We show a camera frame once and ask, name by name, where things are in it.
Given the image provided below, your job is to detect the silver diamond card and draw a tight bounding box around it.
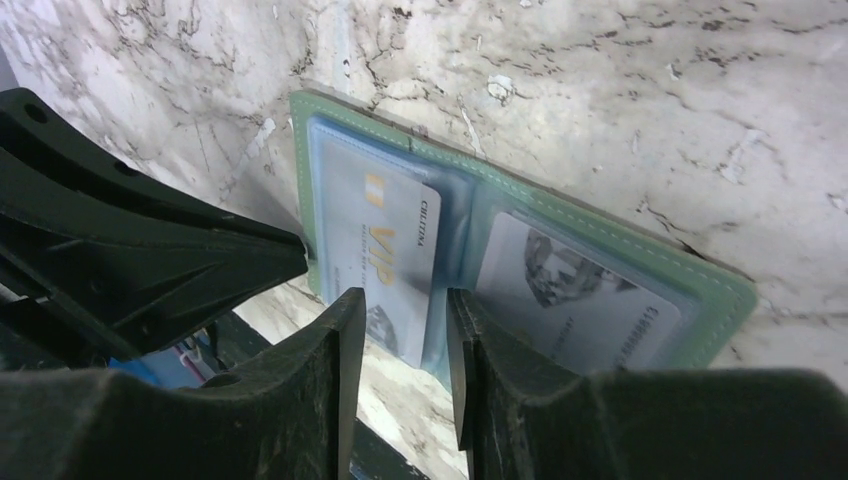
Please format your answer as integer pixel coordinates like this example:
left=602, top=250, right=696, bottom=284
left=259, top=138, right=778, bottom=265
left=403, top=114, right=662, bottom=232
left=475, top=212, right=686, bottom=373

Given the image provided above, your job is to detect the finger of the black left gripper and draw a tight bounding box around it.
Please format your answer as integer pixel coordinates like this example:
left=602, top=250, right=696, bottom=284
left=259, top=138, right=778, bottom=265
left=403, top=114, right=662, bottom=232
left=1, top=87, right=307, bottom=359

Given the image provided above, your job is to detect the silver VIP card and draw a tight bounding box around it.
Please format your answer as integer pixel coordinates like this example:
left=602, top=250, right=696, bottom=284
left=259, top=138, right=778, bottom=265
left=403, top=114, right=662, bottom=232
left=316, top=139, right=441, bottom=367

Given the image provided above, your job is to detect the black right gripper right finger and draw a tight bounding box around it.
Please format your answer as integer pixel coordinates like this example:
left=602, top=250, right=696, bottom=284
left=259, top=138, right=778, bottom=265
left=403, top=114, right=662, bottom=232
left=446, top=289, right=847, bottom=479

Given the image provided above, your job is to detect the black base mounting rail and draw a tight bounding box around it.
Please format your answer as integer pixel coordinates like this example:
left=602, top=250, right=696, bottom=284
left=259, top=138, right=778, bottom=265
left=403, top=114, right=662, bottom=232
left=203, top=307, right=425, bottom=479

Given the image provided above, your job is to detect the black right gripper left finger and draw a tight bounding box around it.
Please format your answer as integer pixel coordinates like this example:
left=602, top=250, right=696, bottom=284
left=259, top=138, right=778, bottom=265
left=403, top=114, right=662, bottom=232
left=1, top=288, right=366, bottom=479

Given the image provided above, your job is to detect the green card holder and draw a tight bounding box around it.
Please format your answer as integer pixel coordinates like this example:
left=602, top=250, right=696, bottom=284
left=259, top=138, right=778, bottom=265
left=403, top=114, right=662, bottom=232
left=290, top=90, right=758, bottom=384

